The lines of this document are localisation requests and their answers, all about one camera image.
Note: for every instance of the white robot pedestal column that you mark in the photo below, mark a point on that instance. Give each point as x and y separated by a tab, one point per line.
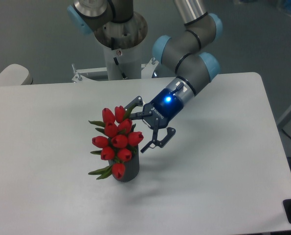
122	47

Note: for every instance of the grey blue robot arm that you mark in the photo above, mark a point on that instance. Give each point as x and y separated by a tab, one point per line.
193	69

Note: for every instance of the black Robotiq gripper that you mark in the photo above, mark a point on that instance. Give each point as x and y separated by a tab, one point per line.
163	110

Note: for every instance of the beige chair armrest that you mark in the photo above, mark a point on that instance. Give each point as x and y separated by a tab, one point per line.
15	75

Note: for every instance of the dark grey ribbed vase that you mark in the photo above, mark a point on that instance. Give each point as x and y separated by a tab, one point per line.
125	163

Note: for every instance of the red tulip bouquet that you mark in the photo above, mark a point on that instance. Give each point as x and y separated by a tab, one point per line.
116	133

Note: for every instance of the white metal base frame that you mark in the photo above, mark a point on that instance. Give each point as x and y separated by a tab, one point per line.
148	70

